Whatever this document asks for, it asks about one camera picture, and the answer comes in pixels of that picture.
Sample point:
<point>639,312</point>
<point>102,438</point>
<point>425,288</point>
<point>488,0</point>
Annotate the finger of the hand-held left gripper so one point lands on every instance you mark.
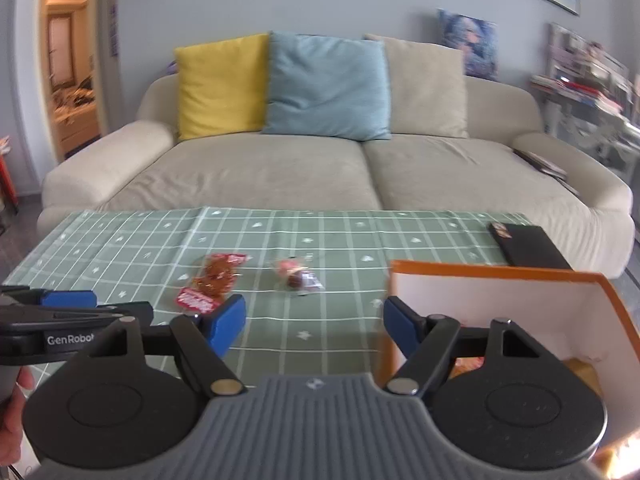
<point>125,312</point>
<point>67,300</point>

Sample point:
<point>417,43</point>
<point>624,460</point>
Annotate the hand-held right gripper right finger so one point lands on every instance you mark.
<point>401,326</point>

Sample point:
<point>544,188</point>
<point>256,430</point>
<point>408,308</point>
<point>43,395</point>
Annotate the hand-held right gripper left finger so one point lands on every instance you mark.
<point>227,325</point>

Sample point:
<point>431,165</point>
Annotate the red spicy strip packet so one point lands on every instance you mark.
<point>215,278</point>

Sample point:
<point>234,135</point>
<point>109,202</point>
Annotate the red peanut snack packet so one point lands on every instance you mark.
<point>466,366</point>

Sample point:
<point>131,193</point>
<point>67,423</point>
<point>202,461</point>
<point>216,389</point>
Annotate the small brown candy packet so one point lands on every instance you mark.
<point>296,277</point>

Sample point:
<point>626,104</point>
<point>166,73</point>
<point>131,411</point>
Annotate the orange cardboard box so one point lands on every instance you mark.
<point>500,305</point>

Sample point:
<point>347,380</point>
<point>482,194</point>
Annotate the kraft clear mixed nuts packet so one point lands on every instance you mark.
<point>581,371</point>

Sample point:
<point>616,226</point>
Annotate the person's left hand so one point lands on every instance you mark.
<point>12,420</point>

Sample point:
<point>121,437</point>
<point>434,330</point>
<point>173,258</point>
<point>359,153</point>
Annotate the green checked tablecloth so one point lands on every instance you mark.
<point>325,330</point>

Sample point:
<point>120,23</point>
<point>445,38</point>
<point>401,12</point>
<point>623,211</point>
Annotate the black notebook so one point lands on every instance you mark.
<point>530,246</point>

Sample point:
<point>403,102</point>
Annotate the beige fabric sofa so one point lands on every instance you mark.
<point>260,175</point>

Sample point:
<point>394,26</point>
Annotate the dark magazine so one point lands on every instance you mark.
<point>545,166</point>

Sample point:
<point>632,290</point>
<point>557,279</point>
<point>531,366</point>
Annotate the beige pillow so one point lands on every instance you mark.
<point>427,90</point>

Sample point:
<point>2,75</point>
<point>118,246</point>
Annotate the yellow pillow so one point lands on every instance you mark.
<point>220,85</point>

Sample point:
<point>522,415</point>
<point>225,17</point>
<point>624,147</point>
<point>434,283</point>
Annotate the light blue pillow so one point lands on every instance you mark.
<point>327,85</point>

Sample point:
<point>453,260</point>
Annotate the white desk with books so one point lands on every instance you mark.
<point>590,95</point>

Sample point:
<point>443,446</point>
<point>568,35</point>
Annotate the white door frame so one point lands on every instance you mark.
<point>103,85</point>

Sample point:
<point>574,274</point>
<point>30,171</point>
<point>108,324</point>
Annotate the blue wall poster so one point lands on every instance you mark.
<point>469,45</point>

